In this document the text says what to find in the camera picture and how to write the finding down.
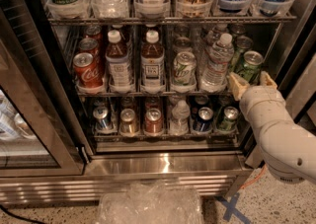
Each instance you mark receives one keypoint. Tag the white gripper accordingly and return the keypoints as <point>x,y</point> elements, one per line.
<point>258,98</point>

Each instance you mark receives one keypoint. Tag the green soda can front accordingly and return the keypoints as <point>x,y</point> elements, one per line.
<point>249,66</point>

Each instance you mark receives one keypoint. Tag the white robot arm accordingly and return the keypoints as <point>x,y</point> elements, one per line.
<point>287,148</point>

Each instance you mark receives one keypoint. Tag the green can bottom shelf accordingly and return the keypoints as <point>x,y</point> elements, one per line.
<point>227,119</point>

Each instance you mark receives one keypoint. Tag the clear water bottle middle shelf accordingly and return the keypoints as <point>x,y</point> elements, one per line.
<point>219,56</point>

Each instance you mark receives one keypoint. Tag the green can second row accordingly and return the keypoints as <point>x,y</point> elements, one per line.
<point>241,45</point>

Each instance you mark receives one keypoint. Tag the green can back row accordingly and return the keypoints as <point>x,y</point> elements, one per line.
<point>237,30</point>

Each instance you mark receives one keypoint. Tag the dark blue can bottom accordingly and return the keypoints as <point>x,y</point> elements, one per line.
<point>203,119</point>

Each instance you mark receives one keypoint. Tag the white green 7up can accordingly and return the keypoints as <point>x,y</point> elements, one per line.
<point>184,67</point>

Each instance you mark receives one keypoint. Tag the silver can behind 7up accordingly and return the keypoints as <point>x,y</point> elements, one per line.
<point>181,44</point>

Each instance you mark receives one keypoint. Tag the water bottle bottom shelf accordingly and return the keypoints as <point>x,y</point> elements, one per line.
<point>179,118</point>

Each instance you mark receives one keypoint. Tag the red can bottom shelf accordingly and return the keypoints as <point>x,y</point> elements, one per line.
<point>153,121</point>

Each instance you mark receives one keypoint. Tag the gold can bottom shelf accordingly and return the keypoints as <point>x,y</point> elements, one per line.
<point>128,122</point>

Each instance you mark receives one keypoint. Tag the steel fridge body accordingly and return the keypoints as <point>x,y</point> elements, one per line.
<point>213,163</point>

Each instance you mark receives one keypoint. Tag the blue can bottom left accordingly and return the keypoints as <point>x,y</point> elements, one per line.
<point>102,116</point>

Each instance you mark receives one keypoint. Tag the red cola can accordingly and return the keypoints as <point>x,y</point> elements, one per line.
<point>87,70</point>
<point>89,45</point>
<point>94,31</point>

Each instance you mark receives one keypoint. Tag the front red cola can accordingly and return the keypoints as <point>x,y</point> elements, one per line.
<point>87,70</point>

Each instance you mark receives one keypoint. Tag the glass fridge door left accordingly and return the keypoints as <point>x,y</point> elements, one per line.
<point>50,150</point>

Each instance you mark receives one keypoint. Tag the right brown tea bottle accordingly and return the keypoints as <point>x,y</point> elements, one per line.
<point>152,60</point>

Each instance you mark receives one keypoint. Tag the brown tea bottle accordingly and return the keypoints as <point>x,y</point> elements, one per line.
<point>118,60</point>
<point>152,60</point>

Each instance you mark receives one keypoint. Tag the blue tape cross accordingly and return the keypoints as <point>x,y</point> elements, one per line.
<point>231,210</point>

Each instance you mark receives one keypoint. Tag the left brown tea bottle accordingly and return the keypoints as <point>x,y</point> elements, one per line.
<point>118,60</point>

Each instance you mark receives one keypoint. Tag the crumpled clear plastic bag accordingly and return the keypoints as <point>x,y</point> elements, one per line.
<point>151,204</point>

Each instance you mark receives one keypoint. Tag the top wire shelf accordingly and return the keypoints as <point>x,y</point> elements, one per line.
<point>174,20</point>

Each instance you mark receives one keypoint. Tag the wire shelf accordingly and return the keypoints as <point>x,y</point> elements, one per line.
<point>104,91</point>
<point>174,20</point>

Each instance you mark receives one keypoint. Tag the middle wire shelf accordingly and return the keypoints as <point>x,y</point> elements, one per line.
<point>104,91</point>

